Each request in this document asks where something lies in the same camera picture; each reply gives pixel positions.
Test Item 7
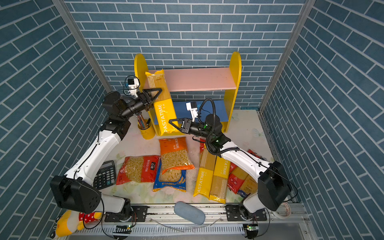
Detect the black calculator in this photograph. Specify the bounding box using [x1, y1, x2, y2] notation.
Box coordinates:
[93, 161, 117, 190]

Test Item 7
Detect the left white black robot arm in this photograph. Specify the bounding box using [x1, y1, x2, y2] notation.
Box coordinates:
[50, 88, 162, 222]

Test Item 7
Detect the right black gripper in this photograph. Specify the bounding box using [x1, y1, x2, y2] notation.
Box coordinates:
[171, 117, 215, 141]

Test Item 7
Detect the red spaghetti bag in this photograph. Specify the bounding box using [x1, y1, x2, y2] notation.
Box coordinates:
[247, 149, 267, 161]
[228, 167, 249, 194]

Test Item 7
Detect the grey blue pouch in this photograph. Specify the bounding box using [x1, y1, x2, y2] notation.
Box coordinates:
[174, 202, 206, 225]

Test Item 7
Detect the yellow plush toy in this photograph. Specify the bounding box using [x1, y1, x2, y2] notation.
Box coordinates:
[50, 210, 102, 239]

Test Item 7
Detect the blue macaroni bag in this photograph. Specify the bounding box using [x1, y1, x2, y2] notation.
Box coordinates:
[153, 160, 187, 192]

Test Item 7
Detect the red fusilli bag centre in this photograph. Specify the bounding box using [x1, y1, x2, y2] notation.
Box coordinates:
[200, 141, 205, 155]

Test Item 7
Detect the orange macaroni bag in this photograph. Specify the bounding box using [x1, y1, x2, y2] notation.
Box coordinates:
[159, 137, 195, 174]

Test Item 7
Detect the yellow spaghetti bag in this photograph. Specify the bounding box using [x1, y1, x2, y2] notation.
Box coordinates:
[209, 157, 231, 204]
[145, 70, 177, 136]
[194, 147, 216, 198]

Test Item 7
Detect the yellow pencil cup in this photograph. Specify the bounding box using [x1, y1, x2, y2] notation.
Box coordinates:
[138, 119, 156, 140]

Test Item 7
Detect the dark blue spaghetti bag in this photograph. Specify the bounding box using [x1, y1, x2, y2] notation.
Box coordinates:
[237, 175, 258, 198]

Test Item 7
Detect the red fusilli bag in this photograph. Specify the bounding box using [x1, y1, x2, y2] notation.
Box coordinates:
[116, 155, 160, 185]
[200, 141, 205, 155]

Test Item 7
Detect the aluminium rail base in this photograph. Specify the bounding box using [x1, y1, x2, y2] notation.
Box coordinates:
[67, 202, 316, 240]

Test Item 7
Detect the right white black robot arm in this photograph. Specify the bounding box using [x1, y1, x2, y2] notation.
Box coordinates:
[169, 99, 294, 220]

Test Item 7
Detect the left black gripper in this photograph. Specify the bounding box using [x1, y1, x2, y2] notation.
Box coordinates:
[118, 89, 161, 122]

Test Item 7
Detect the coloured pencils bunch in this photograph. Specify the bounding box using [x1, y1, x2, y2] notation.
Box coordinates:
[135, 112, 151, 130]

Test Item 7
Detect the red fusilli bag left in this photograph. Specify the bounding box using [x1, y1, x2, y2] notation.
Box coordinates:
[116, 155, 160, 185]

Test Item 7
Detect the white tape roll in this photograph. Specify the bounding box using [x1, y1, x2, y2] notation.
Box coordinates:
[272, 203, 292, 220]

